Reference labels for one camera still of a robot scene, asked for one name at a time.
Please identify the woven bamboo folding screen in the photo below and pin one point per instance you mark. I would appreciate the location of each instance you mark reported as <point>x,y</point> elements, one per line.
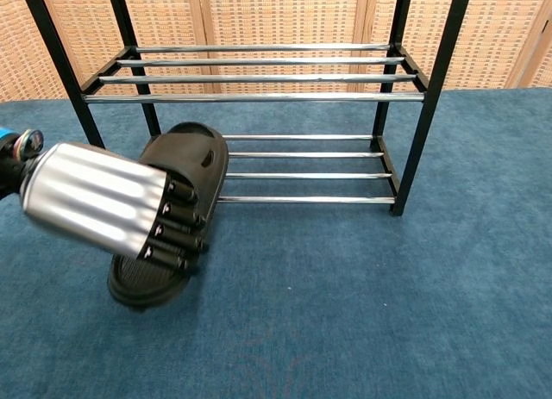
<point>284,15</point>

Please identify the black metal shoe rack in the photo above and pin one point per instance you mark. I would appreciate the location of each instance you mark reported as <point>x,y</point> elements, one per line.
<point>302,98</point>

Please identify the blue fuzzy table cloth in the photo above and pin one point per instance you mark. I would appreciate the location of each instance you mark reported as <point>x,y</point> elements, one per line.
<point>345,295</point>

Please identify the black rubber slide sandal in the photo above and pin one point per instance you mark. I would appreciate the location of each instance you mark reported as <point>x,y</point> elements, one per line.
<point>196,157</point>

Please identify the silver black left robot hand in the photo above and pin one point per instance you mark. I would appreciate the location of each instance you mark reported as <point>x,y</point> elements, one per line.
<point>95,196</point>

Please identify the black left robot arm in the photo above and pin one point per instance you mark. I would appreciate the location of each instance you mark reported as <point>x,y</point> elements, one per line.
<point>15,151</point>

